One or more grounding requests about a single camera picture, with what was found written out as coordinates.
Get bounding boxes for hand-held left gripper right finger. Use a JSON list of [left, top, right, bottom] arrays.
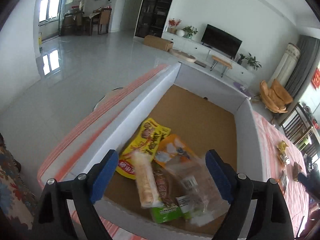
[[205, 149, 294, 240]]

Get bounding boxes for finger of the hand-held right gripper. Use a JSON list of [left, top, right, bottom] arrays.
[[297, 172, 320, 200]]

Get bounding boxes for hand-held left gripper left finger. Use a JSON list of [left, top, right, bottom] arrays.
[[32, 149, 119, 240]]

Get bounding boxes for clear packet with white label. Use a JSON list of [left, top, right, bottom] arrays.
[[166, 155, 230, 228]]

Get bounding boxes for beige bread stick packet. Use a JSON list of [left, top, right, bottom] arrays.
[[130, 150, 161, 208]]

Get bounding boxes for long yellow snack packet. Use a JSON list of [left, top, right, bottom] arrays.
[[277, 140, 288, 155]]

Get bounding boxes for brown snack packet green label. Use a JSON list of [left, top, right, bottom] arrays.
[[152, 165, 182, 207]]

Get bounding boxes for yellow cartoon snack packet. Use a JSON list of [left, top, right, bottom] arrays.
[[116, 117, 172, 180]]

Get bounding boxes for white cardboard box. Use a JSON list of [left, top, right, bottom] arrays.
[[71, 62, 267, 239]]

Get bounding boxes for small clear snack packet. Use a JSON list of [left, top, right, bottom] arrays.
[[278, 171, 290, 194]]

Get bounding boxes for green stool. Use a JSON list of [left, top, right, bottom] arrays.
[[299, 135, 312, 150]]

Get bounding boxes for dark wooden railed crib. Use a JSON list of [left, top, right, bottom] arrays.
[[280, 102, 320, 155]]

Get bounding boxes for purple floor mat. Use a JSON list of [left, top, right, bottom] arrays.
[[231, 81, 252, 98]]

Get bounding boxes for floral patterned cloth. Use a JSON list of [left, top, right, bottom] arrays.
[[0, 132, 38, 230]]

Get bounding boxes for orange lounge chair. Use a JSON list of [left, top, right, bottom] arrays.
[[259, 79, 293, 114]]

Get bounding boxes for wooden bench with metal legs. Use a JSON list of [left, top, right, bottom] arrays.
[[210, 56, 233, 77]]

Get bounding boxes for large green potted plant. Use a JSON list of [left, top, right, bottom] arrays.
[[245, 52, 262, 70]]

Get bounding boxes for round wooden cat scratcher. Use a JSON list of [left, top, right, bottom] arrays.
[[169, 49, 197, 63]]

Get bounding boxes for grey curtain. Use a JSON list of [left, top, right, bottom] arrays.
[[285, 34, 320, 98]]

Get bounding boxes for covered standing air conditioner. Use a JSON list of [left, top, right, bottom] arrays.
[[267, 42, 300, 88]]

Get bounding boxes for white television cabinet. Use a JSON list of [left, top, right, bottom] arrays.
[[162, 29, 255, 80]]

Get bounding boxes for black television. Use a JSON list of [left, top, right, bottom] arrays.
[[201, 24, 243, 59]]

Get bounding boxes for brown cardboard box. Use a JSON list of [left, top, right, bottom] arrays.
[[144, 35, 174, 52]]

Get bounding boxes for green plant in white vase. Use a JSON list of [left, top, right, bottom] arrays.
[[176, 26, 198, 39]]

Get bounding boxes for wooden dining chair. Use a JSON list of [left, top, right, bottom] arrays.
[[61, 13, 84, 37], [91, 8, 112, 34]]

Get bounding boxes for red flowers in vase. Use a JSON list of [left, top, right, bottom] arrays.
[[168, 18, 182, 34]]

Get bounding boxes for wooden dining table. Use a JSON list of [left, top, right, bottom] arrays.
[[84, 11, 102, 35]]

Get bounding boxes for white door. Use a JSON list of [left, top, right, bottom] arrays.
[[120, 0, 148, 30]]

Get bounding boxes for dark display cabinet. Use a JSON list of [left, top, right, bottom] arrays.
[[135, 0, 179, 38]]

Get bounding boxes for glass sliding door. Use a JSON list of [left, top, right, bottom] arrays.
[[39, 0, 88, 43]]

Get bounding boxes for red wall hanging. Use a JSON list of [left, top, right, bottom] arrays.
[[312, 68, 320, 90]]

